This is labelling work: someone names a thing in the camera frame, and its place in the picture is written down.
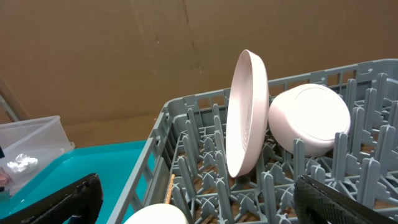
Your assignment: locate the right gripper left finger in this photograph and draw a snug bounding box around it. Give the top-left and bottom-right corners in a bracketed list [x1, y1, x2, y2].
[1, 173, 103, 224]

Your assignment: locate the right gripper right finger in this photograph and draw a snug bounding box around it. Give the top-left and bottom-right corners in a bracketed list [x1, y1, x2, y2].
[294, 175, 397, 224]

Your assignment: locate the white tissue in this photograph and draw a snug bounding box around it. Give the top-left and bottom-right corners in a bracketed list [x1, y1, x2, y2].
[7, 154, 38, 174]

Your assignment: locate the white paper cup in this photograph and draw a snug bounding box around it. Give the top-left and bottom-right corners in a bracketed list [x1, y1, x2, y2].
[124, 203, 188, 224]

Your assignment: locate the pink bowl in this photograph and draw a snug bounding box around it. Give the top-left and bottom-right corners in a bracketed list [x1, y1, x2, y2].
[269, 84, 351, 157]

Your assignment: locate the large pink plate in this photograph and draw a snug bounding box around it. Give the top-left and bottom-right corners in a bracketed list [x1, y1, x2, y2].
[225, 49, 269, 178]

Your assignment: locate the grey dishwasher rack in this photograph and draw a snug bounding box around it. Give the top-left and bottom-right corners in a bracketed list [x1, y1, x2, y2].
[106, 58, 397, 223]

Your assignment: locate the teal serving tray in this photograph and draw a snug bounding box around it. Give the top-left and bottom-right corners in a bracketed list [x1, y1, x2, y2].
[1, 141, 146, 223]

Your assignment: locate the clear plastic storage bin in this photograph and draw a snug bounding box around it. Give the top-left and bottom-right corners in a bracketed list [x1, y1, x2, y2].
[1, 116, 75, 195]

